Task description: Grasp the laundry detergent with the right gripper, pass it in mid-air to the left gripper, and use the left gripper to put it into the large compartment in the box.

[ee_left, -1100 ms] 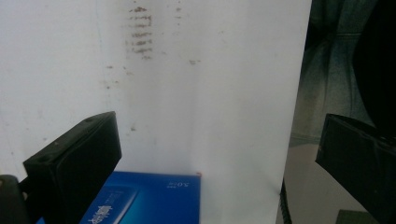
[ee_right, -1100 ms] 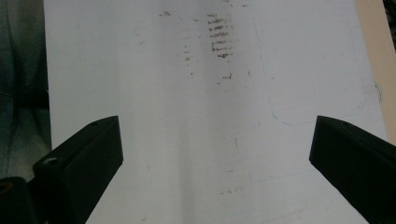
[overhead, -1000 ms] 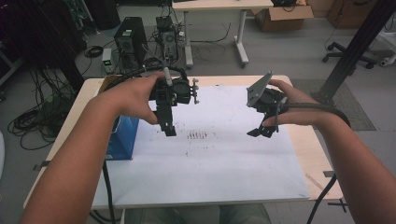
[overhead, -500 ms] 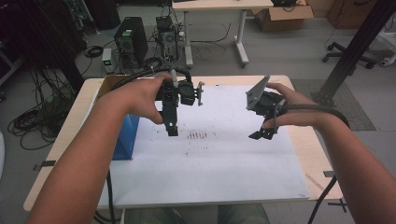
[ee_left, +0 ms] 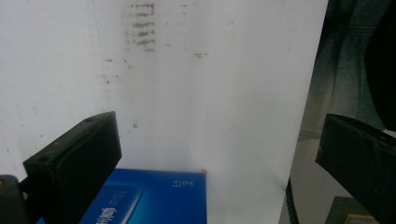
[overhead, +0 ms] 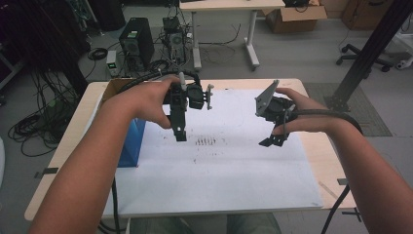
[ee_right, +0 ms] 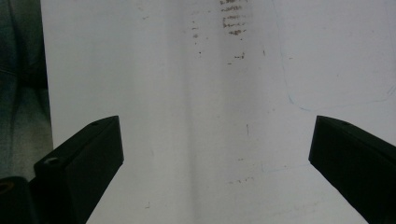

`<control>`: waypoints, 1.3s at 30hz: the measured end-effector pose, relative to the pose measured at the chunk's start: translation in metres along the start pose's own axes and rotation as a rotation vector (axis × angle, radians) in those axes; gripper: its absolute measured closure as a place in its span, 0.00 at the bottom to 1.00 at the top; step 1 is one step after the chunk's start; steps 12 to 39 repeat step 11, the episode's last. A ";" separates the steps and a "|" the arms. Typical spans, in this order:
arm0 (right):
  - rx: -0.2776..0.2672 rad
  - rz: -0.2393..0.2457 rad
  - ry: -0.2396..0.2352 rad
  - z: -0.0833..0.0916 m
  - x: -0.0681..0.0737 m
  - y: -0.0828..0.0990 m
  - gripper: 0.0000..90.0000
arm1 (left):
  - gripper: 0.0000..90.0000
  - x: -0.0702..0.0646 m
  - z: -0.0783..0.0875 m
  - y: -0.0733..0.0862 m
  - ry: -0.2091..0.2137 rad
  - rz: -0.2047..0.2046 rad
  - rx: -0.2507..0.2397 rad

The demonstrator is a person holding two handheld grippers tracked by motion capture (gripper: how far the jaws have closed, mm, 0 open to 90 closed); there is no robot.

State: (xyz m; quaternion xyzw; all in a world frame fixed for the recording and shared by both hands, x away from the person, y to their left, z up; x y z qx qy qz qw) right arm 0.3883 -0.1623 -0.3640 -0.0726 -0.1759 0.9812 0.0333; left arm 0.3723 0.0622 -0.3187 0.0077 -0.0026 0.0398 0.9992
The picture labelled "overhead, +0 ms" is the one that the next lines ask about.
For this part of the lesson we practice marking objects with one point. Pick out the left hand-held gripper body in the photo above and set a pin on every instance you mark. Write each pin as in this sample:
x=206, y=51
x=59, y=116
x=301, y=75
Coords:
x=195, y=94

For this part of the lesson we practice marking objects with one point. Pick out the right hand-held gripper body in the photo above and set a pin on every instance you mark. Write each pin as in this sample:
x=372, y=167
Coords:
x=272, y=105

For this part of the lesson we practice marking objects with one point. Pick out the blue cardboard box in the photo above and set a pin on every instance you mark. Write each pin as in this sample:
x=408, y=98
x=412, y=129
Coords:
x=131, y=146

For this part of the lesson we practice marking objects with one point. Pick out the person's right hand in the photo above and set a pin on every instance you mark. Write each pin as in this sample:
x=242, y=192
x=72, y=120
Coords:
x=305, y=113

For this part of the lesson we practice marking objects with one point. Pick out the person's left hand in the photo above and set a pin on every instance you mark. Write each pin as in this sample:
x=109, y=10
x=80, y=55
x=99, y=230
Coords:
x=139, y=100

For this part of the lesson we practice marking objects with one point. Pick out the open computer case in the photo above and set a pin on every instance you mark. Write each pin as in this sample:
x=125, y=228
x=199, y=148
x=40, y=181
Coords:
x=175, y=42

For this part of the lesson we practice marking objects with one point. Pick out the white table mat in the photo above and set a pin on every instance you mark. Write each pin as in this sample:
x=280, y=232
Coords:
x=220, y=182

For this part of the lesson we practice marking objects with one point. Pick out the black tape strip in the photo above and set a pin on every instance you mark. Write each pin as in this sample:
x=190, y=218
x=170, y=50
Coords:
x=342, y=181
x=48, y=171

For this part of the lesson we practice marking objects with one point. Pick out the black computer tower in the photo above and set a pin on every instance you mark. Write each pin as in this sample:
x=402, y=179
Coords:
x=138, y=42

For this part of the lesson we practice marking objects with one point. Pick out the grey floor mat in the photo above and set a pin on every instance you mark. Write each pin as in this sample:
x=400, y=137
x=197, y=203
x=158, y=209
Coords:
x=363, y=117

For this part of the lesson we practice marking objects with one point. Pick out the open cardboard box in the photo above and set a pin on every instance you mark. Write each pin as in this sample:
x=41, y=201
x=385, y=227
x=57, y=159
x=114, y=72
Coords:
x=293, y=21

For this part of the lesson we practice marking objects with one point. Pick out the small silver power supply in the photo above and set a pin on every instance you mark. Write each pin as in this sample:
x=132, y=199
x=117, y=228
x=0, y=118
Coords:
x=111, y=61

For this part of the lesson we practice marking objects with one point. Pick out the white desk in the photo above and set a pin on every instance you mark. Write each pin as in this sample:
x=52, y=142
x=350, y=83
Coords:
x=227, y=5

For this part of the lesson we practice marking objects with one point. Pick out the black office chair base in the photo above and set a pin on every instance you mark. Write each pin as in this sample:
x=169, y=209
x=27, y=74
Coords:
x=354, y=55

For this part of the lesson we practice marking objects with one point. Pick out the closed brown cardboard box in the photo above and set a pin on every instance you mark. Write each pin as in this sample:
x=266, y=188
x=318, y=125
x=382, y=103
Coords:
x=367, y=14

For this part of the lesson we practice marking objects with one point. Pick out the black curtain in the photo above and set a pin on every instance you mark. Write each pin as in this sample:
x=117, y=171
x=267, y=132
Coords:
x=42, y=39

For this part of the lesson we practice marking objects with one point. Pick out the black metal post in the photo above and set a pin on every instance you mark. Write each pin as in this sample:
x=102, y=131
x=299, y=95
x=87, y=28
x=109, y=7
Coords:
x=373, y=45

